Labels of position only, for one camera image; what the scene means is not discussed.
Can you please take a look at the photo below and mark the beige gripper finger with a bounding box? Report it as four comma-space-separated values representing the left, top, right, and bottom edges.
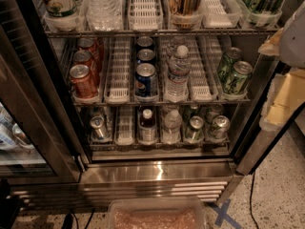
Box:
258, 29, 283, 56
259, 68, 305, 132

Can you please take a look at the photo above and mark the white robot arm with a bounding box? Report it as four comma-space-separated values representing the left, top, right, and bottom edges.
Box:
258, 2, 305, 132

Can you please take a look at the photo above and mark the rear green soda can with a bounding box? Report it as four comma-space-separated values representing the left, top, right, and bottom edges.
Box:
217, 47, 242, 83

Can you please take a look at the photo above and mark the green soda can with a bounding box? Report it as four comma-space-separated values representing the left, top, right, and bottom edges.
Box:
223, 61, 253, 94
217, 47, 242, 83

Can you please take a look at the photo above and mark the front green soda can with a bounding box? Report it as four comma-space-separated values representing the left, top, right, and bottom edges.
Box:
223, 61, 253, 94

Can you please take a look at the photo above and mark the orange patterned can top shelf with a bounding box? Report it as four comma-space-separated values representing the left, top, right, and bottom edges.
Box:
168, 0, 202, 30

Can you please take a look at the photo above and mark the green can bottom shelf middle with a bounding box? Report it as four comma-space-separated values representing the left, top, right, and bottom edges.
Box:
185, 115, 204, 143

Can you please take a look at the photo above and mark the water bottle bottom shelf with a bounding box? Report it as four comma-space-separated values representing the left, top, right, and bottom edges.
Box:
163, 109, 182, 144

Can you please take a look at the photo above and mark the dark drink bottle bottom shelf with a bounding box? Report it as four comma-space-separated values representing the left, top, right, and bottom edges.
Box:
139, 109, 156, 143

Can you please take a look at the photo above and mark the white empty shelf tray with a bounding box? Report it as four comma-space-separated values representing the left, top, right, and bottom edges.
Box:
104, 37, 131, 104

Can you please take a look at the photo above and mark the stainless steel fridge cabinet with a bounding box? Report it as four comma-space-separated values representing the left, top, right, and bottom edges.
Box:
11, 0, 282, 210

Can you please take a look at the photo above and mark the large clear bottle top shelf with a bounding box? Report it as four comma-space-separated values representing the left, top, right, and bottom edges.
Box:
85, 0, 122, 31

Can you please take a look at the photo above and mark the rear red soda can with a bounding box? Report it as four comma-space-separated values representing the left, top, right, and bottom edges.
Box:
77, 37, 103, 71

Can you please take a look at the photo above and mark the red soda can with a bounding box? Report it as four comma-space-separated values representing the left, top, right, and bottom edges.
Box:
77, 37, 103, 71
72, 50, 100, 85
70, 64, 98, 98

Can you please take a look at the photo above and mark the front red soda can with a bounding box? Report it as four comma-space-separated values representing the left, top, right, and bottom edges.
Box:
70, 64, 98, 98

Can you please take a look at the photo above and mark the silver can bottom shelf left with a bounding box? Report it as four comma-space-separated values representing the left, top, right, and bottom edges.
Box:
90, 116, 110, 140

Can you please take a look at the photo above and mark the glass fridge door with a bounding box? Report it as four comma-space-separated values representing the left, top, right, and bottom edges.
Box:
0, 0, 81, 186

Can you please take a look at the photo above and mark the white empty tray right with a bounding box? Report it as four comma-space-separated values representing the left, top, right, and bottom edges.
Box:
187, 36, 217, 102

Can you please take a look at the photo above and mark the rear clear water bottle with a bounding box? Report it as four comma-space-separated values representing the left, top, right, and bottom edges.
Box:
166, 36, 188, 60

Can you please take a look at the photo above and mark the clear water bottle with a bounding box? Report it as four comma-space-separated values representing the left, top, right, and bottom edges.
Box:
165, 45, 191, 102
166, 36, 188, 60

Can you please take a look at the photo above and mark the front clear water bottle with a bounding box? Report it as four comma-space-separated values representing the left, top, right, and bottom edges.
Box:
165, 45, 191, 102

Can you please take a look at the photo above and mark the clear plastic bin foreground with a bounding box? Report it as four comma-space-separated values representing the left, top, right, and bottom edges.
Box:
107, 197, 207, 229

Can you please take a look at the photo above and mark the black cable on floor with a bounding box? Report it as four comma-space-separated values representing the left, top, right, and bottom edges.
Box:
249, 172, 261, 229

